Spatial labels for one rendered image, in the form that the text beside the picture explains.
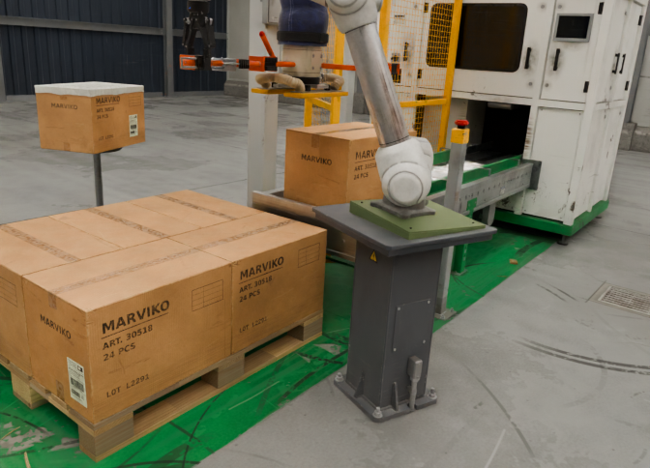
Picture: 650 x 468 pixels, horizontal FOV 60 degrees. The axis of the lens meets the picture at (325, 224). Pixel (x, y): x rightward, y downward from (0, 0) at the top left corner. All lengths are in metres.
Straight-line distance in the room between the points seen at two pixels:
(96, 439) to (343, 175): 1.48
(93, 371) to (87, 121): 2.24
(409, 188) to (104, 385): 1.15
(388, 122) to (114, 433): 1.36
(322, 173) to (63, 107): 1.90
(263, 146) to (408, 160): 2.17
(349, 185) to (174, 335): 1.09
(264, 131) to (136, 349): 2.17
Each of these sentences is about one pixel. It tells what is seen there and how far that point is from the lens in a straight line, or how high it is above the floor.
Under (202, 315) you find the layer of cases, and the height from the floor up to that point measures 0.37.
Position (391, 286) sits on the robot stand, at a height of 0.54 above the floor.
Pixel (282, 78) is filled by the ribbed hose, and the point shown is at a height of 1.21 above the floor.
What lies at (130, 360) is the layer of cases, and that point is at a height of 0.32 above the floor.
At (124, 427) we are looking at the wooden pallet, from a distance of 2.15.
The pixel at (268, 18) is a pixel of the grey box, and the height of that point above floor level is 1.50.
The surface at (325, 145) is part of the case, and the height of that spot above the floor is 0.90.
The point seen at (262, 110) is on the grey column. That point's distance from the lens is 3.85.
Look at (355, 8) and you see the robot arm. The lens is 1.79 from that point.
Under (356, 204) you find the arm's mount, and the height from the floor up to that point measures 0.79.
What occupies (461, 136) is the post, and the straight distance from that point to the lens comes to 2.89.
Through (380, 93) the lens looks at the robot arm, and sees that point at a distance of 1.82.
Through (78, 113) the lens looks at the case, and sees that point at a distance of 3.94.
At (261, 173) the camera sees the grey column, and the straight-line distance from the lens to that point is 3.92.
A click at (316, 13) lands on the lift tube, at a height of 1.48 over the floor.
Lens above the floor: 1.33
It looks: 17 degrees down
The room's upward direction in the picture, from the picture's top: 3 degrees clockwise
